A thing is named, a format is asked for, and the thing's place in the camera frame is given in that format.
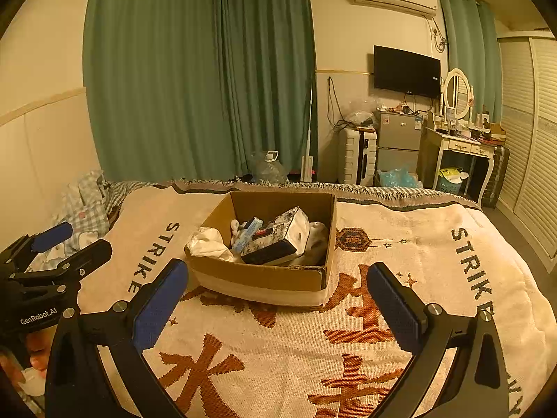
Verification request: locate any white suitcase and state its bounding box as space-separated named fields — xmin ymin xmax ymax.
xmin=338 ymin=126 xmax=377 ymax=186

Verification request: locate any white upright mop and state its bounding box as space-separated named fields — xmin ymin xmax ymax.
xmin=299 ymin=87 xmax=316 ymax=183

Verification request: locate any air conditioner cable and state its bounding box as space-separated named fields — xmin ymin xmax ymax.
xmin=431 ymin=17 xmax=449 ymax=54

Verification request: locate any large clear water bottle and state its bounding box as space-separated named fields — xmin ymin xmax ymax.
xmin=250 ymin=150 xmax=288 ymax=185

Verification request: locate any white louvered wardrobe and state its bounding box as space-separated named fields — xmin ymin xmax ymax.
xmin=496 ymin=30 xmax=557 ymax=271

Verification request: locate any floral print tissue pack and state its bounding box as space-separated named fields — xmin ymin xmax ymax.
xmin=240 ymin=206 xmax=311 ymax=266

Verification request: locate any blue checked quilt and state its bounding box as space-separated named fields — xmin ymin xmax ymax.
xmin=30 ymin=170 xmax=115 ymax=271

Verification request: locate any oval white vanity mirror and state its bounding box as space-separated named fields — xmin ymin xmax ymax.
xmin=441 ymin=67 xmax=473 ymax=121

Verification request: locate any blue plastic bag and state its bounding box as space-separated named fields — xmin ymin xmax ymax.
xmin=378 ymin=166 xmax=421 ymax=189

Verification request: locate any wide green curtain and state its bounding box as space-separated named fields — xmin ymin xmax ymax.
xmin=83 ymin=0 xmax=225 ymax=184

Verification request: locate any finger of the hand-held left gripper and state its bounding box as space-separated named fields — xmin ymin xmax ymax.
xmin=0 ymin=221 xmax=74 ymax=267
xmin=8 ymin=239 xmax=114 ymax=290

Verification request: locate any person's left hand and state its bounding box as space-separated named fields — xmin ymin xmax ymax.
xmin=26 ymin=330 xmax=58 ymax=373

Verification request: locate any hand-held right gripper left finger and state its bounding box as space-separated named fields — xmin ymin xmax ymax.
xmin=45 ymin=258 xmax=190 ymax=418

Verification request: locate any brown cardboard box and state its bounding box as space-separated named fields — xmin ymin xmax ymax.
xmin=185 ymin=190 xmax=338 ymax=308

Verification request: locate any narrow green curtain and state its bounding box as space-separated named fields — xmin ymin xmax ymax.
xmin=436 ymin=0 xmax=504 ymax=119

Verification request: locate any black wall cable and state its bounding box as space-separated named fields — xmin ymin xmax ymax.
xmin=326 ymin=76 xmax=350 ymax=130

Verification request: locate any black wall television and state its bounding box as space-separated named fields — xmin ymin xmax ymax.
xmin=373 ymin=45 xmax=442 ymax=100

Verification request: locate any cream printed blanket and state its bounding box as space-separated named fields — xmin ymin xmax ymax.
xmin=78 ymin=178 xmax=554 ymax=418

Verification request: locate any bin with yellow bag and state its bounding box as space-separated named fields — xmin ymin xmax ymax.
xmin=436 ymin=166 xmax=471 ymax=195

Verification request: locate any clear plastic bag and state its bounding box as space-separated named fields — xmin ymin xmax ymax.
xmin=343 ymin=99 xmax=376 ymax=128

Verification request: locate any grey mini fridge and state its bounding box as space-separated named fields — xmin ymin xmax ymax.
xmin=374 ymin=110 xmax=425 ymax=186

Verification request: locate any white fluffy sock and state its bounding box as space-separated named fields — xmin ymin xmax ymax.
xmin=187 ymin=226 xmax=236 ymax=263

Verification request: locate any small blue packet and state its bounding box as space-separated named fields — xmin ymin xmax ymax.
xmin=232 ymin=217 xmax=265 ymax=254

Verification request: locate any white dressing table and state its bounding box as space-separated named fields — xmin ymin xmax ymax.
xmin=427 ymin=125 xmax=499 ymax=208

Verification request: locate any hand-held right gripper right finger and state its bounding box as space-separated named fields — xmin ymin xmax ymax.
xmin=367 ymin=262 xmax=510 ymax=418

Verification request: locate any dark suitcase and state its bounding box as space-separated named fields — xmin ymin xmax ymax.
xmin=482 ymin=144 xmax=510 ymax=209

